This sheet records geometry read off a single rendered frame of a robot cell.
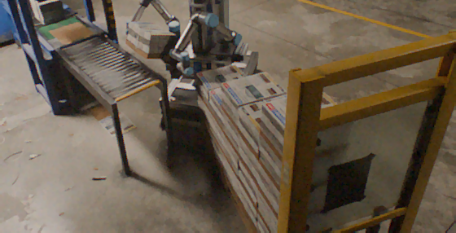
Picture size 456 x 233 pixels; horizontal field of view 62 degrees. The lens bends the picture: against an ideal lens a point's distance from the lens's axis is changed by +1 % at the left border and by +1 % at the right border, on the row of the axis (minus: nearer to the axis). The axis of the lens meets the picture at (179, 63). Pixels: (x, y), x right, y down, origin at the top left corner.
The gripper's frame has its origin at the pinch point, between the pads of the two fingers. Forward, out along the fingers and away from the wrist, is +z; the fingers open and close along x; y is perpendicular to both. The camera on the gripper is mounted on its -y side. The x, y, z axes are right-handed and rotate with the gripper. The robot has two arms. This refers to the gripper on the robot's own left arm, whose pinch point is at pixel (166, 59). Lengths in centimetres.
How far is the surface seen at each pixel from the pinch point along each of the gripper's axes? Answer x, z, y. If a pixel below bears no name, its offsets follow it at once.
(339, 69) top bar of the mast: 82, -196, 72
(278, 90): -7, -117, 22
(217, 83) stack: -14, -55, -1
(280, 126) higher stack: 46, -160, 25
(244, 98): 15, -109, 14
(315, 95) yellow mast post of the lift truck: 89, -194, 62
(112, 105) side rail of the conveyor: 58, -16, -33
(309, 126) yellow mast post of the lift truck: 85, -194, 49
